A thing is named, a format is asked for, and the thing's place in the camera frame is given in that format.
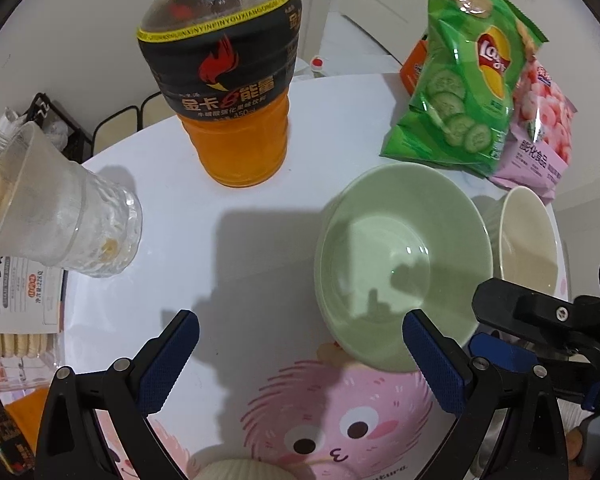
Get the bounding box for cream ceramic bowl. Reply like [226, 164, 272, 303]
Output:
[483, 186, 558, 296]

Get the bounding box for green ceramic bowl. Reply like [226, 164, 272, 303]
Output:
[314, 162, 493, 373]
[186, 457, 296, 480]

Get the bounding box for orange drink bottle front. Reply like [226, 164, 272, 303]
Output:
[0, 388, 48, 479]

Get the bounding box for orange drink bottle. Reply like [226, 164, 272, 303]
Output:
[136, 0, 302, 188]
[0, 388, 48, 479]

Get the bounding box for biscuit box clear plastic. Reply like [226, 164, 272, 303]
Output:
[0, 152, 69, 394]

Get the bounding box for pink snack bag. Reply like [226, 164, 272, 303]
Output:
[490, 60, 577, 204]

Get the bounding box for clear drinking glass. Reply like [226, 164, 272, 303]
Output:
[0, 122, 143, 278]

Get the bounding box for orange snack packet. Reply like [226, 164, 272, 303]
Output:
[399, 35, 428, 96]

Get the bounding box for green Lays chips bag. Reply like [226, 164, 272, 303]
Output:
[381, 0, 547, 177]

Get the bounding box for orange drink bottle back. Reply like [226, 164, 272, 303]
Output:
[136, 0, 302, 188]

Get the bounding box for black wire rack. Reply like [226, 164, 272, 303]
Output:
[24, 92, 174, 162]

